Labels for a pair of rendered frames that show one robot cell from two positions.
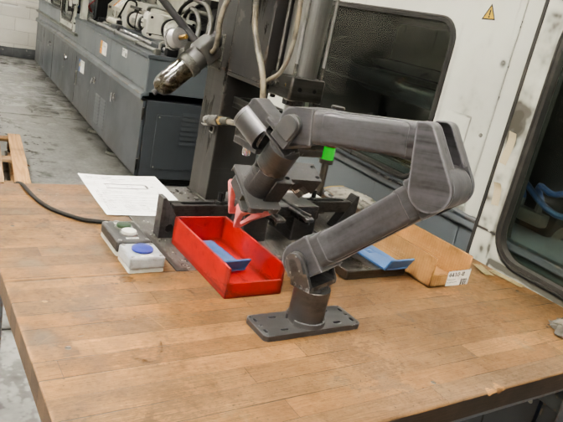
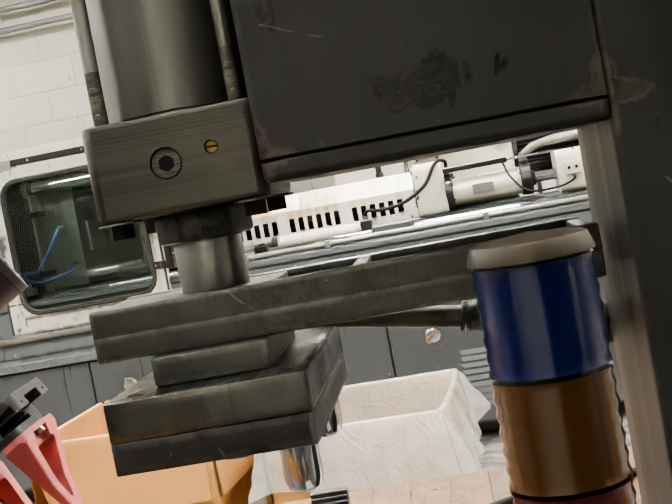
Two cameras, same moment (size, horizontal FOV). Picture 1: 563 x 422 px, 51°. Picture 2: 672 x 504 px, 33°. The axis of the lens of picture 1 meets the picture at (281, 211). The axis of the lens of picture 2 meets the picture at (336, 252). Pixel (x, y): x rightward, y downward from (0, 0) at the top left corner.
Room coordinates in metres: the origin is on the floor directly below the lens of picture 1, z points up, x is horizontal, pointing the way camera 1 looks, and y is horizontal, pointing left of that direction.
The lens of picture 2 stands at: (1.79, -0.39, 1.22)
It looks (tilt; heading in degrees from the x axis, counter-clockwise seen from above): 3 degrees down; 131
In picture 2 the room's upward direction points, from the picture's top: 11 degrees counter-clockwise
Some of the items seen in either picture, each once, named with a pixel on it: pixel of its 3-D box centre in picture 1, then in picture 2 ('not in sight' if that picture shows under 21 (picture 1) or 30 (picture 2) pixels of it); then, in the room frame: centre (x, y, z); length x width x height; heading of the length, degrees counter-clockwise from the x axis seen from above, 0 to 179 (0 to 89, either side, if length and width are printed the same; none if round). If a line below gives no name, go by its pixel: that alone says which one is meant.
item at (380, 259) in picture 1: (379, 251); not in sight; (1.28, -0.24, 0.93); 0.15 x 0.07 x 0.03; 37
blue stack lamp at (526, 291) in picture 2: not in sight; (540, 313); (1.61, -0.09, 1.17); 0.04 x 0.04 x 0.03
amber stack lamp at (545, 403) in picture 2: not in sight; (560, 424); (1.61, -0.09, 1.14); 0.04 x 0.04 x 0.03
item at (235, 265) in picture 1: (215, 251); not in sight; (1.12, 0.11, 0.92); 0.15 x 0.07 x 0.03; 40
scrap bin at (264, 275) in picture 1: (224, 253); not in sight; (1.09, 0.09, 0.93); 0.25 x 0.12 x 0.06; 36
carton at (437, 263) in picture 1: (413, 250); not in sight; (1.35, -0.33, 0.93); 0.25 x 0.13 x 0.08; 36
